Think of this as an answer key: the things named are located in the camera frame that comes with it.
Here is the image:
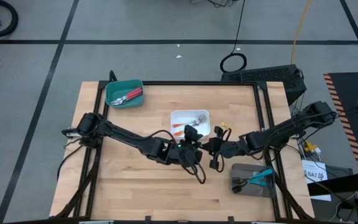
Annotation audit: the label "black hazard striped mat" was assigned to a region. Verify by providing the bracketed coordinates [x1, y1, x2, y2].
[323, 71, 358, 175]

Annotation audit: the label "black metal table frame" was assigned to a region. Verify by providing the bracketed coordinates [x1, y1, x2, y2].
[50, 80, 315, 224]

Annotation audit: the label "black hanging cable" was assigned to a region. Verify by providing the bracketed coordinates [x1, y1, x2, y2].
[219, 0, 248, 74]

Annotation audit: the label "yellow power plugs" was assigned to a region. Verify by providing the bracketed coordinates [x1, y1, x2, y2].
[304, 139, 322, 156]

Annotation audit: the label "grey translucent bin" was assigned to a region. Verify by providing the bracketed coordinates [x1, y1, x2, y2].
[230, 163, 277, 199]

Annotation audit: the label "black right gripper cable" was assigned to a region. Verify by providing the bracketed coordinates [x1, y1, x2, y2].
[209, 151, 226, 174]

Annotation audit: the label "white paper label sheet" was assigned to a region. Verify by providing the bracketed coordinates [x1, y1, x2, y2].
[301, 159, 333, 202]

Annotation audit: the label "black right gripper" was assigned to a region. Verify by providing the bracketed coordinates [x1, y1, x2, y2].
[201, 138, 249, 159]

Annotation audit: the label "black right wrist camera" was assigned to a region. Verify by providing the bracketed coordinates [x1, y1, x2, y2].
[213, 125, 229, 139]

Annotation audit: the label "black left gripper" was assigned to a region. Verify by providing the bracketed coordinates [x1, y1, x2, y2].
[166, 140, 208, 167]

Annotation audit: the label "silver fork with red handle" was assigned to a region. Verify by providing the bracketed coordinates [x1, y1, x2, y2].
[109, 86, 143, 106]
[115, 90, 144, 107]

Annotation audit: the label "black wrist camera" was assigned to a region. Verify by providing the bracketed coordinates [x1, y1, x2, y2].
[183, 124, 204, 144]
[213, 125, 229, 139]

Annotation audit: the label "yellow hanging cable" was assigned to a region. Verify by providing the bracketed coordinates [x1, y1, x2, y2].
[291, 0, 311, 65]

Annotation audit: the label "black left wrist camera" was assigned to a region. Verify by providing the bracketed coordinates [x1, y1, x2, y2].
[183, 124, 204, 144]

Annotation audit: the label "teal plastic bin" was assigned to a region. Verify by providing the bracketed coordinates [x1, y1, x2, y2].
[104, 79, 145, 110]

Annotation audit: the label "black computer case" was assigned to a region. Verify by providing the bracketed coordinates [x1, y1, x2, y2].
[221, 64, 308, 106]

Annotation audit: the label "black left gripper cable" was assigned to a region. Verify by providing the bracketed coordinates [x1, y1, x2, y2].
[181, 161, 207, 185]

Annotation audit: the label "silver fork with orange handle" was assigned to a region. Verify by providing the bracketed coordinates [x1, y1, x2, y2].
[173, 118, 205, 138]
[172, 114, 208, 129]

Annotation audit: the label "white plastic bin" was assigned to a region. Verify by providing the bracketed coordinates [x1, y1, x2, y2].
[170, 109, 211, 140]

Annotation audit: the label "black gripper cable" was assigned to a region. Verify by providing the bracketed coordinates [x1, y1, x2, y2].
[209, 151, 226, 174]
[181, 161, 207, 185]

